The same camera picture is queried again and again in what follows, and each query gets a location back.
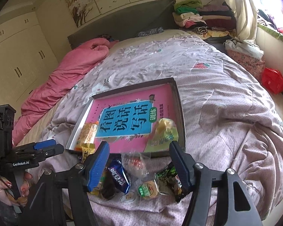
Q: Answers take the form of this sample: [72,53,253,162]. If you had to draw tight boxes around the orange cracker snack pack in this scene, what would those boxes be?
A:
[75,121,99,152]

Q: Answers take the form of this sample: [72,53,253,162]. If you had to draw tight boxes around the floral fabric bundle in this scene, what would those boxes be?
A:
[224,39,265,82]

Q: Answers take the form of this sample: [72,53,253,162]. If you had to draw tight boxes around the red plastic bag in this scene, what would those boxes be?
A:
[262,68,283,94]

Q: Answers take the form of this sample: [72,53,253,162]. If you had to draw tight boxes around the pile of folded clothes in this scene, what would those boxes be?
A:
[172,0,236,40]

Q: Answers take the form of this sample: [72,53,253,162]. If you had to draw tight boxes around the grey bed headboard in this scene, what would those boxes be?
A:
[68,0,178,49]

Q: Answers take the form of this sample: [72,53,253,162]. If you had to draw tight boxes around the pink book in tray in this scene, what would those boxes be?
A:
[84,83,180,153]

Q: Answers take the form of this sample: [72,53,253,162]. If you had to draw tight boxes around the lilac floral quilt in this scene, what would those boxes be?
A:
[22,30,283,219]

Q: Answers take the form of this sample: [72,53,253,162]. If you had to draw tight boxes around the yellow snack bar pack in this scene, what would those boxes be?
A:
[82,143,96,162]

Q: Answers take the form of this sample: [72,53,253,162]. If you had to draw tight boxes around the blue chocolate snack pack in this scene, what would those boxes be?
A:
[108,160,131,194]

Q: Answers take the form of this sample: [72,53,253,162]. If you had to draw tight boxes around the grey shallow box tray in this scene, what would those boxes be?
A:
[66,78,186,158]

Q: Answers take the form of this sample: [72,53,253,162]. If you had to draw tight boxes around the black green pea snack bag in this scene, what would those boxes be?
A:
[155,162,188,203]

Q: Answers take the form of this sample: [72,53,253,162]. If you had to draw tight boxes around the pink blanket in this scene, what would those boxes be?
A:
[12,38,119,146]

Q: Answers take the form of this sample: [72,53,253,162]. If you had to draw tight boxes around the left hand red nails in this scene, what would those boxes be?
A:
[0,171,32,206]

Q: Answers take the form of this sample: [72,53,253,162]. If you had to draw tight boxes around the clear pink candy bag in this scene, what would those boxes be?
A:
[121,153,150,179]

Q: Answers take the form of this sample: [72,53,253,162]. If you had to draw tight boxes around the green round cookie pack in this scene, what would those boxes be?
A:
[137,180,165,199]

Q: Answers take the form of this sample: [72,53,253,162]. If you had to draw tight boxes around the green clear pastry snack bag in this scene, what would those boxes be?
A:
[144,118,179,153]

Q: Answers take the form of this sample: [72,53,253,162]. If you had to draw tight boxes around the cream wardrobe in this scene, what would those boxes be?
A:
[0,12,58,117]

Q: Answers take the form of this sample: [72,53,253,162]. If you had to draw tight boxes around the cream curtain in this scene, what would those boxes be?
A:
[225,0,258,44]

